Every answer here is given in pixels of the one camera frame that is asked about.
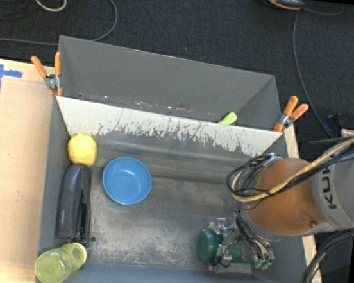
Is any dark green cylinder cup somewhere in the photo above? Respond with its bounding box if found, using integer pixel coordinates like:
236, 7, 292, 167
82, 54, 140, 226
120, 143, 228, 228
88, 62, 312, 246
194, 227, 258, 269

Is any grey metal bin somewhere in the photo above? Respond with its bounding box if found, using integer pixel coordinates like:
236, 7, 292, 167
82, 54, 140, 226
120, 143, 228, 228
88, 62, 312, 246
26, 34, 336, 283

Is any yellow toy fruit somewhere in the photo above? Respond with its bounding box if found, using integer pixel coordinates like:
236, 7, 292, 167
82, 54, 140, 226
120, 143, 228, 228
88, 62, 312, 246
65, 131, 100, 168

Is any light green small toy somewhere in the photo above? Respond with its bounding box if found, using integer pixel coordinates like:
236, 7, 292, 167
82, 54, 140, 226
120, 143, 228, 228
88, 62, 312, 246
217, 110, 239, 127

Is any blue bowl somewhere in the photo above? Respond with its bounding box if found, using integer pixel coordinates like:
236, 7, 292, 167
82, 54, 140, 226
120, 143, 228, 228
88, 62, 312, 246
99, 153, 156, 208

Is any dark grey curved tool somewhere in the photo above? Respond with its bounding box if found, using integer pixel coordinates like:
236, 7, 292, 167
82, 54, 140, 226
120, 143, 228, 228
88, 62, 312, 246
53, 162, 101, 246

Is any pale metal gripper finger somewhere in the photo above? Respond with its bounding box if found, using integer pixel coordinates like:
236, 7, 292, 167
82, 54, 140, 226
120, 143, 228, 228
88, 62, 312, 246
205, 216, 235, 240
210, 248, 235, 272

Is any brown cardboard board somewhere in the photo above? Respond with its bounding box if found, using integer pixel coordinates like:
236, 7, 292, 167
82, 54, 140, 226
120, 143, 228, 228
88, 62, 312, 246
0, 76, 344, 283

